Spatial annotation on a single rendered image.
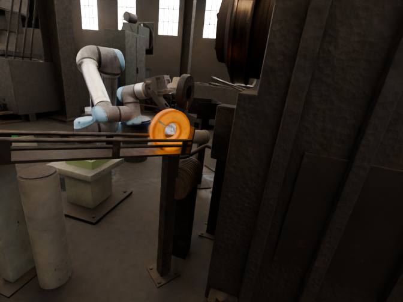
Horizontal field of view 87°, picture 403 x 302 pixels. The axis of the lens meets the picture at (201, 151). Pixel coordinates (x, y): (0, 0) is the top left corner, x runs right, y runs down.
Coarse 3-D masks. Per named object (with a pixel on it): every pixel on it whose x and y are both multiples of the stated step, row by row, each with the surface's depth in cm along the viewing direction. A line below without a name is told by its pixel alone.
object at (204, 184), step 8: (192, 104) 176; (200, 104) 152; (208, 104) 153; (216, 104) 155; (192, 112) 179; (200, 112) 154; (208, 112) 156; (200, 120) 168; (208, 120) 166; (200, 128) 168; (200, 144) 172; (200, 152) 174; (200, 160) 177; (200, 184) 185; (208, 184) 186
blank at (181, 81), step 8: (184, 80) 89; (192, 80) 96; (176, 88) 89; (184, 88) 89; (192, 88) 99; (176, 96) 90; (184, 96) 92; (192, 96) 101; (176, 104) 93; (184, 104) 94
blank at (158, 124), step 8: (160, 112) 73; (168, 112) 72; (176, 112) 74; (152, 120) 72; (160, 120) 71; (168, 120) 73; (176, 120) 75; (184, 120) 77; (152, 128) 71; (160, 128) 72; (176, 128) 80; (184, 128) 79; (152, 136) 72; (160, 136) 73; (176, 136) 79; (184, 136) 80
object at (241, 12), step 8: (240, 0) 78; (248, 0) 77; (240, 8) 78; (248, 8) 78; (240, 16) 79; (248, 16) 78; (232, 24) 80; (240, 24) 80; (248, 24) 79; (232, 32) 81; (240, 32) 81; (232, 40) 82; (240, 40) 82; (232, 48) 85; (240, 48) 84; (232, 56) 87; (240, 56) 86; (232, 64) 90; (240, 64) 89; (232, 72) 94; (240, 72) 93; (232, 80) 100; (240, 80) 100
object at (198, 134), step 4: (196, 132) 83; (200, 132) 84; (204, 132) 86; (208, 132) 86; (196, 136) 82; (200, 136) 84; (204, 136) 85; (208, 136) 86; (196, 140) 83; (200, 140) 84; (204, 140) 86; (208, 140) 86
